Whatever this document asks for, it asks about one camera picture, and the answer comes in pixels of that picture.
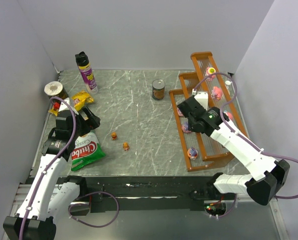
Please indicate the orange bear figure middle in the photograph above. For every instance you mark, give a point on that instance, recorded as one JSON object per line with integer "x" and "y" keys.
{"x": 125, "y": 146}

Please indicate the pink figure with green hat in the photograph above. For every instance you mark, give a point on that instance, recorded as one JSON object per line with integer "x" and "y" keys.
{"x": 209, "y": 73}

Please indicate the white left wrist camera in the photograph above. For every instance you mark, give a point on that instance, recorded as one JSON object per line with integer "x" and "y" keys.
{"x": 67, "y": 104}

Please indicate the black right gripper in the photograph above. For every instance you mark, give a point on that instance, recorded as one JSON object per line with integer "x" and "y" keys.
{"x": 188, "y": 110}

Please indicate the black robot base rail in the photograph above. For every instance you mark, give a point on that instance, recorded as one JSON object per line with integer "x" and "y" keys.
{"x": 152, "y": 193}

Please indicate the small orange bear figure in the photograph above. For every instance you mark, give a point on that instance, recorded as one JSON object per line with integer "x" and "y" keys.
{"x": 114, "y": 136}

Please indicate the pink pig figure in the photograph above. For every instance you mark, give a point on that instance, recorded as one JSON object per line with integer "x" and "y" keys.
{"x": 216, "y": 93}

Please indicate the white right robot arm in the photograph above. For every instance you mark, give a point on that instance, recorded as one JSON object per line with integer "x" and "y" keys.
{"x": 267, "y": 175}

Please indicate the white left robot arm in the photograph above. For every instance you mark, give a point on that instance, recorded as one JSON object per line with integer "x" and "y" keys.
{"x": 36, "y": 217}

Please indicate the green Chuba cassava chips bag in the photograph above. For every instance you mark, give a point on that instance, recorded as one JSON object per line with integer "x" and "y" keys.
{"x": 87, "y": 151}

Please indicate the orange tiered display shelf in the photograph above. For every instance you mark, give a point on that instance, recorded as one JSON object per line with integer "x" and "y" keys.
{"x": 211, "y": 154}

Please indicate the brown tin can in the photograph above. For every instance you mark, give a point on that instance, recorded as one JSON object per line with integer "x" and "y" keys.
{"x": 158, "y": 89}

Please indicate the yellow snack bag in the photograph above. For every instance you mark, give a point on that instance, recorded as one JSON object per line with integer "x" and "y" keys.
{"x": 80, "y": 100}

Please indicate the purple cat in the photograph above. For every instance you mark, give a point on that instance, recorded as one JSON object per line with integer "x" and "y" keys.
{"x": 185, "y": 128}

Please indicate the pink round figure teal face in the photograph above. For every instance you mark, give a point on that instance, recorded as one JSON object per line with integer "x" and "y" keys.
{"x": 230, "y": 116}

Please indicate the purple figure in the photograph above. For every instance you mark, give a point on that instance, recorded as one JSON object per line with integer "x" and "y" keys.
{"x": 192, "y": 153}

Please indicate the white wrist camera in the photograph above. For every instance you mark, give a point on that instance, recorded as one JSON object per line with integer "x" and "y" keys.
{"x": 201, "y": 97}
{"x": 67, "y": 104}

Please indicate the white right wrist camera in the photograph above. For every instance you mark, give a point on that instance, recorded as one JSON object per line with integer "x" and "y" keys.
{"x": 201, "y": 97}

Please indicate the purple insect spray can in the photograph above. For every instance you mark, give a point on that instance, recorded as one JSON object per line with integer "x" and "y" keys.
{"x": 86, "y": 71}

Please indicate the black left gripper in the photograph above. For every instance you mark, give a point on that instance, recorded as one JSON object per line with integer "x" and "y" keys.
{"x": 88, "y": 120}

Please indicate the purple bunny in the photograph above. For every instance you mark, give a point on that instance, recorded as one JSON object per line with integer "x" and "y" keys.
{"x": 179, "y": 112}

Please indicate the chips tube with white lid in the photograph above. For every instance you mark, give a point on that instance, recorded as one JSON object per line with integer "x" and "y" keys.
{"x": 55, "y": 89}

